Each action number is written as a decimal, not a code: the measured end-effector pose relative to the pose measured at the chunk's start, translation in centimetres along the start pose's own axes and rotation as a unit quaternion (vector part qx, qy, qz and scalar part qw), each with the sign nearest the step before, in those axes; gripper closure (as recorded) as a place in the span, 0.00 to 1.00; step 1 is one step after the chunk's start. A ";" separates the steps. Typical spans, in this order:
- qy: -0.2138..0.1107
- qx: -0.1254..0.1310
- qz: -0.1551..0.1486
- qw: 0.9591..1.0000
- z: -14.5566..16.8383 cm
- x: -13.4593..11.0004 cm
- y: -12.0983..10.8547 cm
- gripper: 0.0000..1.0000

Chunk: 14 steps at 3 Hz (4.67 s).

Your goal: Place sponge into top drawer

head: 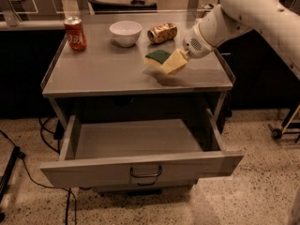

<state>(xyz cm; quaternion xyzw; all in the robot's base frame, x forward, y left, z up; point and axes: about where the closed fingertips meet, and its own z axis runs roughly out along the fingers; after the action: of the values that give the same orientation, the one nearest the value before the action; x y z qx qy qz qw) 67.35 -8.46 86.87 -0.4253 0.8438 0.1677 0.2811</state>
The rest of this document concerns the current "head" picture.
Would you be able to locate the red soda can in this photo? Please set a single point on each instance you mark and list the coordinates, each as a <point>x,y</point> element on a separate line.
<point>75,34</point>

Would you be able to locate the open grey top drawer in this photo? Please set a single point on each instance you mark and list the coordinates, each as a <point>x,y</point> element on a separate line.
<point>100,155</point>

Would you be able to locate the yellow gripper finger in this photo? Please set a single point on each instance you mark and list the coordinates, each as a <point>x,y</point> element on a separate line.
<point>176,62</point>

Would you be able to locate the black stand leg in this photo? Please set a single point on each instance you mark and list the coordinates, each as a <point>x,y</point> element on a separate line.
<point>8,171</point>

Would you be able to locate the grey metal cabinet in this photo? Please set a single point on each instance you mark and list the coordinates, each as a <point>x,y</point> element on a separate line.
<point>108,83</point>

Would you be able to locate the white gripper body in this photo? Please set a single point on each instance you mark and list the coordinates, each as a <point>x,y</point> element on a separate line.
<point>196,44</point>

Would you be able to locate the black background mat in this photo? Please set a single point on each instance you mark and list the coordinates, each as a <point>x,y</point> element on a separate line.
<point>107,7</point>

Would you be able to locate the metal drawer handle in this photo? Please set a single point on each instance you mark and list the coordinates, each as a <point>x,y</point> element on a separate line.
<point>145,175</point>

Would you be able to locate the green and yellow sponge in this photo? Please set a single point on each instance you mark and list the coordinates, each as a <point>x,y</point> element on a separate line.
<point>156,58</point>

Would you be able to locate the black wheeled cart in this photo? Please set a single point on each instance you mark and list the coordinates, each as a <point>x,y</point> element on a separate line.
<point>288,126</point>

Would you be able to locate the white ceramic bowl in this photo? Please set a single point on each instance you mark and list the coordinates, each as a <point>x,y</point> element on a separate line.
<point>125,33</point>

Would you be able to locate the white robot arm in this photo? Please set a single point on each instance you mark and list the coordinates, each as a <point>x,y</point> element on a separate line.
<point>278,26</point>

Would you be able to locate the crushed gold can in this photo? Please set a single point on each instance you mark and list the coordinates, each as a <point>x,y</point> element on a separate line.
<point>162,33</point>

